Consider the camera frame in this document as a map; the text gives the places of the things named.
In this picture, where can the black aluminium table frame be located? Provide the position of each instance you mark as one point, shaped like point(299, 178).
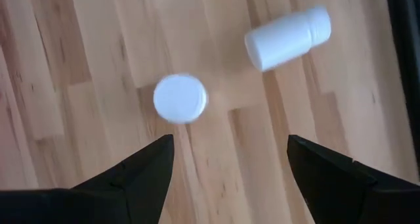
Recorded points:
point(410, 53)

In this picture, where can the white pill bottle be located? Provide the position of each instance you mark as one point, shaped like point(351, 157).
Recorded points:
point(180, 98)
point(285, 38)

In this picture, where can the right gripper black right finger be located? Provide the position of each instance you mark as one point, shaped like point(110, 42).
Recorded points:
point(344, 194)

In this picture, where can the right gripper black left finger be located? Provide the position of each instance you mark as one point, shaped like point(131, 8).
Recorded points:
point(131, 191)

